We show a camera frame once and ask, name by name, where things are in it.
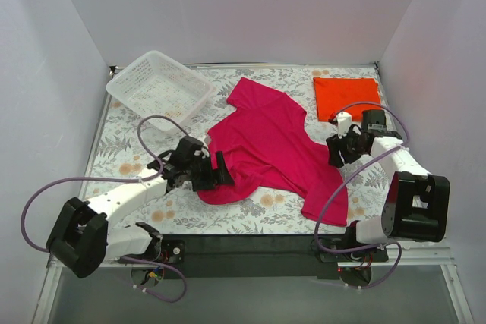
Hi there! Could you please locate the white plastic basket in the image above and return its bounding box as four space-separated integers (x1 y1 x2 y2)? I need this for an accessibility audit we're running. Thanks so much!
106 51 216 126

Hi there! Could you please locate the floral table mat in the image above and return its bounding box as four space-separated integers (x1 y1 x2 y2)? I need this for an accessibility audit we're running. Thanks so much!
84 67 379 234

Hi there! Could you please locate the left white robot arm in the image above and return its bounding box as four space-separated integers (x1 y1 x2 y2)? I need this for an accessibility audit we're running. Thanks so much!
46 136 235 278

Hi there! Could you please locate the pink t shirt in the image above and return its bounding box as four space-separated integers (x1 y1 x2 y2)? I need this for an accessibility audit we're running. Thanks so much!
198 77 349 227

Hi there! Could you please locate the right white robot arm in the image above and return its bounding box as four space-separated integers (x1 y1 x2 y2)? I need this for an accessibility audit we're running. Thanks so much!
327 109 450 262

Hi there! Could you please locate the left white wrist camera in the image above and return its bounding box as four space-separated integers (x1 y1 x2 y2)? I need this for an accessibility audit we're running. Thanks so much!
194 140 210 159

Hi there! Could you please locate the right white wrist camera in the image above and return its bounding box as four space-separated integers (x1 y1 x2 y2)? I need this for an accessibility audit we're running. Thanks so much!
329 112 353 138

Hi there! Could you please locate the folded orange t shirt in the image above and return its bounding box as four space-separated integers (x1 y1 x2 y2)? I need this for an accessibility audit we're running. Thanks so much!
314 77 381 121

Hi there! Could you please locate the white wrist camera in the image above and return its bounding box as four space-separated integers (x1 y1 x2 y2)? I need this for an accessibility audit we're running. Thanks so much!
329 112 353 138
194 140 210 159

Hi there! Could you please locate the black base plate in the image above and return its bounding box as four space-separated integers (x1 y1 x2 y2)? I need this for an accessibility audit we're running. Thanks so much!
117 233 389 282

